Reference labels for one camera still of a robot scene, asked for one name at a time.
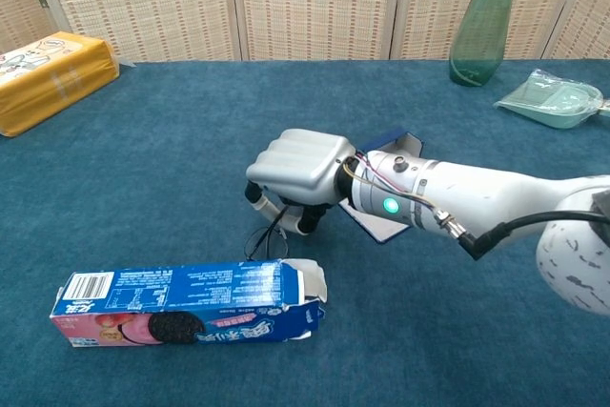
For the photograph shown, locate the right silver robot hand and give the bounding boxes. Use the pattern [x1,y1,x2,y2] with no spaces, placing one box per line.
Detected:
[245,128,357,236]

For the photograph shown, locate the thin metal eyeglasses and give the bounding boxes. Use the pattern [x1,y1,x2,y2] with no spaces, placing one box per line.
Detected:
[243,206,292,263]

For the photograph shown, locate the blue and white glasses case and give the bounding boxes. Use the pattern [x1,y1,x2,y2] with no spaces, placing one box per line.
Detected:
[338,127,424,243]

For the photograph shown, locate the blue felt table cover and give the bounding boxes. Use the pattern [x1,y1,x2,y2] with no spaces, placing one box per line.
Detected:
[0,58,610,407]

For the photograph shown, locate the bamboo folding screen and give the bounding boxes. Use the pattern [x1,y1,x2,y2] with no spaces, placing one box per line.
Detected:
[0,0,610,64]

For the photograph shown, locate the opened blue cookie box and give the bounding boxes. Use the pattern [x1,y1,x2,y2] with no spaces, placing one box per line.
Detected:
[50,257,329,349]

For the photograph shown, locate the green spray bottle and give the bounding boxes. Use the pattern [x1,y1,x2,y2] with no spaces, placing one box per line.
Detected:
[448,0,519,88]

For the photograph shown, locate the mint green bagged dustpan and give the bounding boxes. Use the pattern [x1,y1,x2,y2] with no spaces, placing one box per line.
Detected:
[493,68,610,131]

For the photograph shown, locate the yellow tissue pack with dogs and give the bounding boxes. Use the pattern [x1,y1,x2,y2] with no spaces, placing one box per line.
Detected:
[0,31,121,138]

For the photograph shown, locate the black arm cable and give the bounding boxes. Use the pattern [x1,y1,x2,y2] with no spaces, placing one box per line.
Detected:
[436,209,610,260]

